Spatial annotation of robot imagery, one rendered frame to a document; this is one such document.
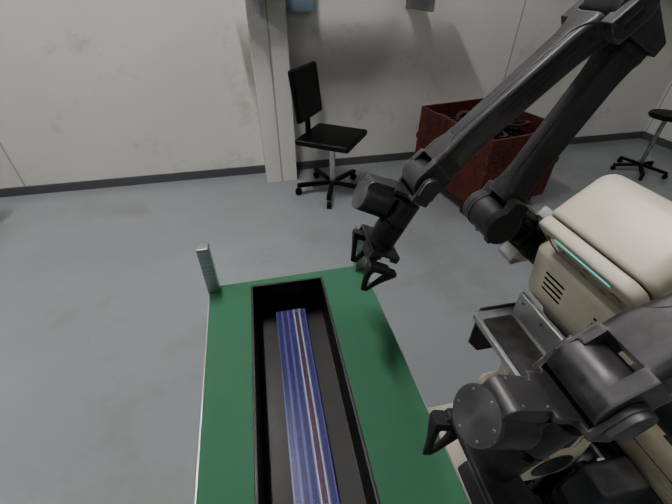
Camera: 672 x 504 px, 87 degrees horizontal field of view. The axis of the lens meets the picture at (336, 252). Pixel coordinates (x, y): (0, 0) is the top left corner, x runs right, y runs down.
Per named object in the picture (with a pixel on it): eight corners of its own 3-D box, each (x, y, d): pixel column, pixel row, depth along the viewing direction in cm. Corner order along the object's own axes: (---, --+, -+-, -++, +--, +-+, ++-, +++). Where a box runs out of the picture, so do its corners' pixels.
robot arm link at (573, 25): (663, 13, 51) (605, 7, 60) (656, -23, 48) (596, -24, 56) (429, 210, 65) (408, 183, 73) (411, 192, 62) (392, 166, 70)
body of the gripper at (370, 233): (369, 258, 70) (389, 229, 66) (357, 229, 78) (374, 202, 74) (396, 266, 72) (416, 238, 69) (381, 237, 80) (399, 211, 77)
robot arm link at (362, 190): (445, 184, 63) (426, 164, 70) (392, 161, 58) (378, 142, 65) (408, 236, 69) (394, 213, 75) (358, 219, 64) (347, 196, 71)
